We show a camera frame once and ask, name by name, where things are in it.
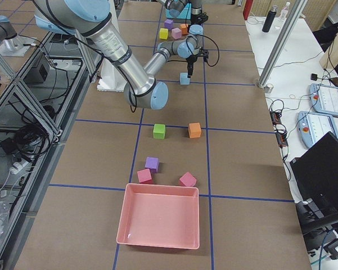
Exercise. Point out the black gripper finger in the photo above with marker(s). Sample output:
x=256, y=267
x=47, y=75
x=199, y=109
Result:
x=190, y=66

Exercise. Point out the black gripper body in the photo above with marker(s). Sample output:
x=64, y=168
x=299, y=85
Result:
x=190, y=61

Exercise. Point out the light blue foam block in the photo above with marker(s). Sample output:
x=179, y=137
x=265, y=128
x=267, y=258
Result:
x=184, y=79

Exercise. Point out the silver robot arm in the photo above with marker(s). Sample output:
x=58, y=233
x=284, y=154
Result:
x=182, y=8
x=93, y=20

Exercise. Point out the orange block near cyan bin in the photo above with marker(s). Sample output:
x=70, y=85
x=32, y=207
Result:
x=184, y=29

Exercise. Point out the lilac foam block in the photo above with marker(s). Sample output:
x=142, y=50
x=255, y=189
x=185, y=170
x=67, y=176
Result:
x=176, y=33

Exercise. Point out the yellow foam block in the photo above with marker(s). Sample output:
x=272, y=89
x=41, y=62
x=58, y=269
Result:
x=163, y=33

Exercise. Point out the purple block near cyan bin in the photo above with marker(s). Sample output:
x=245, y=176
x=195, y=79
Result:
x=168, y=24

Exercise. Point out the orange block near pink bin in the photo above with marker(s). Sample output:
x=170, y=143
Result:
x=194, y=130

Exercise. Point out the green foam block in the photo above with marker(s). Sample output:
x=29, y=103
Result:
x=159, y=131

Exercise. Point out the black water bottle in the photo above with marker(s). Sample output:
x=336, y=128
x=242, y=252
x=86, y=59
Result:
x=269, y=19

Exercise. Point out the clear water bottle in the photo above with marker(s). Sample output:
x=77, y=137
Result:
x=284, y=12

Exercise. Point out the purple block near pink bin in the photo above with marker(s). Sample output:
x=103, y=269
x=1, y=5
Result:
x=152, y=164

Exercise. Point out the pink foam block right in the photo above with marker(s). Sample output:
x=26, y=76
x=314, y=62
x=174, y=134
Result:
x=187, y=180

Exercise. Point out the pink foam block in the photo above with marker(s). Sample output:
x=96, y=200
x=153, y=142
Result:
x=145, y=177
x=187, y=180

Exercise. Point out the pink foam block left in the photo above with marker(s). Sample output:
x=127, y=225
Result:
x=145, y=177

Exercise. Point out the blue teach pendant near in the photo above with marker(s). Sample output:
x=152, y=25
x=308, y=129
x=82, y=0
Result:
x=313, y=126

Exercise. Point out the blue teach pendant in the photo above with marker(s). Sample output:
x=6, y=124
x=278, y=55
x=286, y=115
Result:
x=313, y=126
x=324, y=99

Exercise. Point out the blue teach pendant far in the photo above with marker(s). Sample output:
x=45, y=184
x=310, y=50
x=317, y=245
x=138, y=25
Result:
x=324, y=99

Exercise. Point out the pink plastic bin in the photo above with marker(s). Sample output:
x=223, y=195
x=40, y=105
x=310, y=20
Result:
x=160, y=216

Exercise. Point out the black laptop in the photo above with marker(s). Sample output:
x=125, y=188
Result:
x=316, y=171

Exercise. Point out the white camera post base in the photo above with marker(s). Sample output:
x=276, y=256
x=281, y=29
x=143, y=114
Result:
x=110, y=79

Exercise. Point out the aluminium frame post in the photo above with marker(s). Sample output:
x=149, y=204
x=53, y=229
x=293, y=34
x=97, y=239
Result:
x=287, y=27

